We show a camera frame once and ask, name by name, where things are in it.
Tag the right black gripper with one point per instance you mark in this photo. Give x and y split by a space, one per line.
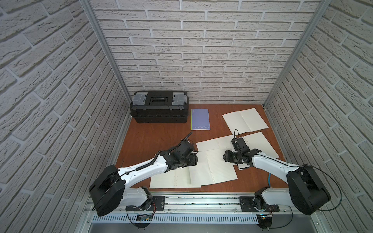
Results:
227 155

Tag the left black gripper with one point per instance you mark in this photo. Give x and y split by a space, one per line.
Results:
189 158

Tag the purple cover notebook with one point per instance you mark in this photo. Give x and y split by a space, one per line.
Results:
199 120

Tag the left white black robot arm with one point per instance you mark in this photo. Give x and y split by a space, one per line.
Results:
113 187

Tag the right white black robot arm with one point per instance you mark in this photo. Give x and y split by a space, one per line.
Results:
305 190

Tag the black plastic toolbox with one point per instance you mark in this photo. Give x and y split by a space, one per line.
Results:
160 107

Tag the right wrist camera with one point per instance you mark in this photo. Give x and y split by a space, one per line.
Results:
239 144

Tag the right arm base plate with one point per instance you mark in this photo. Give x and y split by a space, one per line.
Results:
246 204

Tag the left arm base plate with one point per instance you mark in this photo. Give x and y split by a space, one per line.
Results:
157 203

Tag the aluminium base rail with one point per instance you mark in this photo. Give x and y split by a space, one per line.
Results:
193 208

